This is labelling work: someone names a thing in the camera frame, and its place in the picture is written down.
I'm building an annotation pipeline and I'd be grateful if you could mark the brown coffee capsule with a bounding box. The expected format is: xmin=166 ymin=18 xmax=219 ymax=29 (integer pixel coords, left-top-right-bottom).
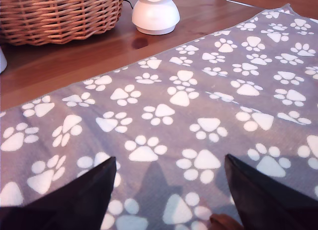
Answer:
xmin=209 ymin=213 xmax=244 ymax=230

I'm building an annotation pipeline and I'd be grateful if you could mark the grey paw print cloth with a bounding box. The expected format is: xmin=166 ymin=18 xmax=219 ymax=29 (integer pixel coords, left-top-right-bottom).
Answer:
xmin=0 ymin=2 xmax=318 ymax=230

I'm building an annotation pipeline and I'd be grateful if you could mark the white insulated bottle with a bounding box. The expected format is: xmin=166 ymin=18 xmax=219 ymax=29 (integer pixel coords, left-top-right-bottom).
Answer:
xmin=0 ymin=47 xmax=7 ymax=74

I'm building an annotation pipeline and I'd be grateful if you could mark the wicker basket with handle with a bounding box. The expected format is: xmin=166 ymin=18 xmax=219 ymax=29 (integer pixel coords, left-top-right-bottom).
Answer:
xmin=0 ymin=0 xmax=124 ymax=46

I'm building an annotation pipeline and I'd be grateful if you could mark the small white round camera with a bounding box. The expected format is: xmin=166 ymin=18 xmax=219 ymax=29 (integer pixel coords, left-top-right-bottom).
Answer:
xmin=131 ymin=0 xmax=181 ymax=35

